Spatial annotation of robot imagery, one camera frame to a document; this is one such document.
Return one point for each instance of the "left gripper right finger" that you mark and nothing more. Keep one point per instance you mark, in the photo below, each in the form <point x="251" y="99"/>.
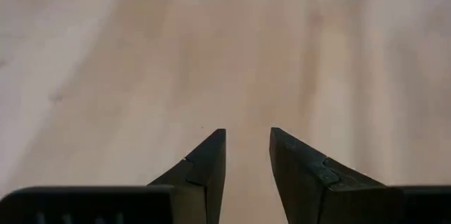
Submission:
<point x="317" y="188"/>

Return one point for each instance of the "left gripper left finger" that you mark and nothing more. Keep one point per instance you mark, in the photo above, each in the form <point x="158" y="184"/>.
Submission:
<point x="201" y="181"/>

